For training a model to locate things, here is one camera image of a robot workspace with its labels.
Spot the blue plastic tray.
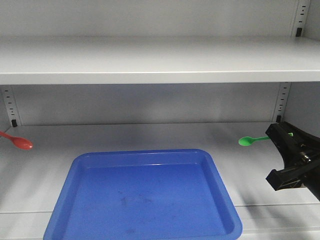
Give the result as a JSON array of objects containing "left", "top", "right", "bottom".
[{"left": 43, "top": 149, "right": 243, "bottom": 240}]

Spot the green plastic spoon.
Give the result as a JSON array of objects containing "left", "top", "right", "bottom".
[{"left": 238, "top": 135, "right": 272, "bottom": 147}]

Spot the red plastic spoon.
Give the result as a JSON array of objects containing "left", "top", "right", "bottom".
[{"left": 0, "top": 131, "right": 33, "bottom": 150}]

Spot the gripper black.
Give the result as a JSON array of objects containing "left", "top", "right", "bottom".
[{"left": 266, "top": 121, "right": 320, "bottom": 201}]

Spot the grey cabinet upper shelf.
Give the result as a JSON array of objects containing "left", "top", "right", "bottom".
[{"left": 0, "top": 36, "right": 320, "bottom": 85}]

